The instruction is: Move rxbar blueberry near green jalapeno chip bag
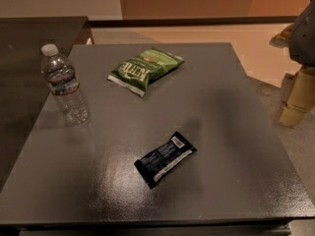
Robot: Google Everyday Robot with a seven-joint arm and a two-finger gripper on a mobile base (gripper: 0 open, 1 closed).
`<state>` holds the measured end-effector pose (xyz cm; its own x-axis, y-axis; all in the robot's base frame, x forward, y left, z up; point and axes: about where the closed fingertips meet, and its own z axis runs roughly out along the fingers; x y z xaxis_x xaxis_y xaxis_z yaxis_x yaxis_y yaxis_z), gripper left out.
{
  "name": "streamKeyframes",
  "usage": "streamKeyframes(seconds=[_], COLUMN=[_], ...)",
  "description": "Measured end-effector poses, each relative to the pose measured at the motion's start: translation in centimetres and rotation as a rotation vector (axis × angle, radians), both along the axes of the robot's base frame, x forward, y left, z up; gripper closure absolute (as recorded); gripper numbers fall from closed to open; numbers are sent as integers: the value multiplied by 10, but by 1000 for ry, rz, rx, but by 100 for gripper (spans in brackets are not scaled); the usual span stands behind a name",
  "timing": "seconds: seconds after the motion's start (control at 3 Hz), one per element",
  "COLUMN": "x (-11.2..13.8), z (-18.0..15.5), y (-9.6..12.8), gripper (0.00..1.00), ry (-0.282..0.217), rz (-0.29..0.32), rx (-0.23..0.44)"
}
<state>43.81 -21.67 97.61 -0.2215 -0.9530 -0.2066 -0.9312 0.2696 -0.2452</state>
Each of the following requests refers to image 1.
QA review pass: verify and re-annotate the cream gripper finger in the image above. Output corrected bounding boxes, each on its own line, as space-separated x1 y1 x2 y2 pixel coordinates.
274 25 293 46
277 65 315 127

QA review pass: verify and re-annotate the dark blue rxbar wrapper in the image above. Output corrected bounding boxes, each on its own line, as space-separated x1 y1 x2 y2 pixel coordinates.
134 132 197 188

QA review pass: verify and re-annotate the green jalapeno chip bag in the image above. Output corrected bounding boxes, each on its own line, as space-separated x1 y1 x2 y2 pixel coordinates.
108 47 184 97

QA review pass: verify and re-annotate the clear plastic water bottle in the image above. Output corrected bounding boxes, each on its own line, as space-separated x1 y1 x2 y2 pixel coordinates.
40 43 89 125

